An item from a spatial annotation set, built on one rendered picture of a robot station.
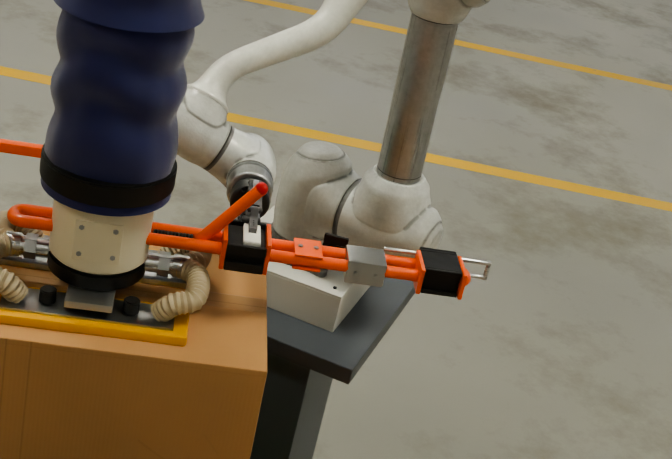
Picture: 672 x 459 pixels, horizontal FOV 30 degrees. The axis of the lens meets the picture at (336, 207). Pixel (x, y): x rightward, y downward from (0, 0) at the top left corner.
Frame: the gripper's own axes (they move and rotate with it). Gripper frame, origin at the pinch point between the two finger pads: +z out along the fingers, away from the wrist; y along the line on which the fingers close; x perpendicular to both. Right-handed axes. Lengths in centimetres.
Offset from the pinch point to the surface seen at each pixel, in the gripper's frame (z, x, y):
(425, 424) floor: -123, -77, 120
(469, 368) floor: -159, -98, 120
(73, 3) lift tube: 9, 34, -41
